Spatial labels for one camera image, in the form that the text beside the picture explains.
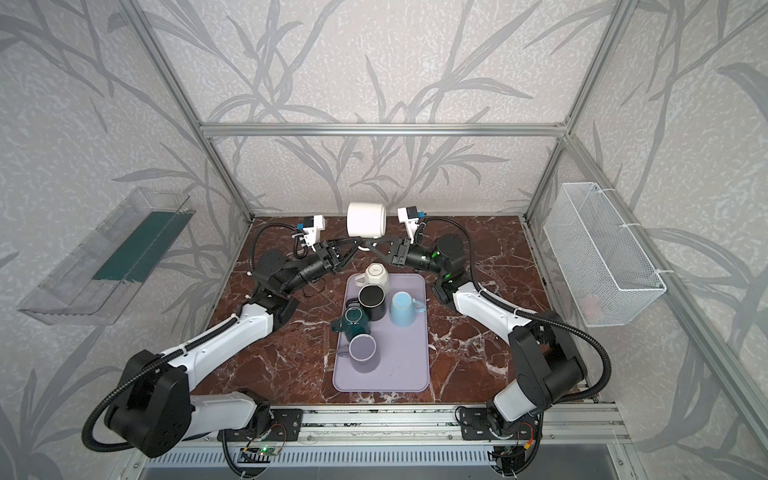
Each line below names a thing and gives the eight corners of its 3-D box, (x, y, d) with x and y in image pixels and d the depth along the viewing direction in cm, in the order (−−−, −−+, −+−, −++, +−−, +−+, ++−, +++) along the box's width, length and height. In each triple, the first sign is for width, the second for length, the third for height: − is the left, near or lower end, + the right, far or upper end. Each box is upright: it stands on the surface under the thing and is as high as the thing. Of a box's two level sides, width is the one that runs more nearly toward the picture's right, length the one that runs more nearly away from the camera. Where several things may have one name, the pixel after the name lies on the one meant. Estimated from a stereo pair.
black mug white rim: (373, 326, 91) (371, 313, 85) (356, 306, 95) (353, 293, 89) (392, 310, 95) (391, 297, 88) (375, 292, 99) (373, 278, 92)
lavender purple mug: (342, 358, 86) (337, 347, 79) (361, 337, 90) (358, 325, 83) (366, 380, 82) (363, 371, 75) (385, 357, 86) (384, 347, 79)
